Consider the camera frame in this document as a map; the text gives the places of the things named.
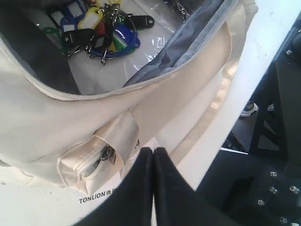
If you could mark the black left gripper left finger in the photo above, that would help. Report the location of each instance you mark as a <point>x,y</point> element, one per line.
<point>131,202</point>

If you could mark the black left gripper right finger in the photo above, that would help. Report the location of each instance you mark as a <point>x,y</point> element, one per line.
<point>176,203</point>

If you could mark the beige duffel bag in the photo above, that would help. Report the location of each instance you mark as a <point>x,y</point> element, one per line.
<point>51,134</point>

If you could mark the colourful key tag bunch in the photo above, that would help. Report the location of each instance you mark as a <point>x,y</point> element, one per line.
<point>100,28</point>

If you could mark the clear plastic sheet in bag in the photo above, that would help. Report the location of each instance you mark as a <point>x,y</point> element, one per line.
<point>93,77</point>

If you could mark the dark sneaker on floor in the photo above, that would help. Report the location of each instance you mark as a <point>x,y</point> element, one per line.
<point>248,110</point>

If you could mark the black metal robot base frame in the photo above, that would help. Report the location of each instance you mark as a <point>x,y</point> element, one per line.
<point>262,187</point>

